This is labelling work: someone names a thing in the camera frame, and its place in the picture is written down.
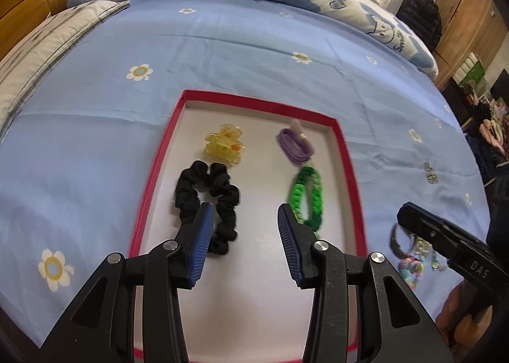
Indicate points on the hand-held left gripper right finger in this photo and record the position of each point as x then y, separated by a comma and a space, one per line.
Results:
290, 247

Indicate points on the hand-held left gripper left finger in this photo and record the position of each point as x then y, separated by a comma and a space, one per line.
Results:
201, 247

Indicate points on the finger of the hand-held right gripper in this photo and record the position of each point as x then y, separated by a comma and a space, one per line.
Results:
449, 239

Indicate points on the red shallow box tray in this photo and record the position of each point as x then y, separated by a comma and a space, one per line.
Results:
254, 172

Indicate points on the person's right hand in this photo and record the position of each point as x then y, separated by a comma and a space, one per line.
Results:
465, 319

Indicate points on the black fabric scrunchie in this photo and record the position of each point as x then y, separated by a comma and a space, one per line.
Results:
187, 188

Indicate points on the rhinestone hair clip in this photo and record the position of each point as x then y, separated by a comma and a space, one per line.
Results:
430, 173

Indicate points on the yellow translucent hair claw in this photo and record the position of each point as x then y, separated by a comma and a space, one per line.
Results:
222, 144

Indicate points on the black puffer jacket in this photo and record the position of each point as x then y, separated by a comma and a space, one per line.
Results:
421, 16

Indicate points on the wooden wardrobe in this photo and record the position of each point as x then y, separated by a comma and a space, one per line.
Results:
465, 8

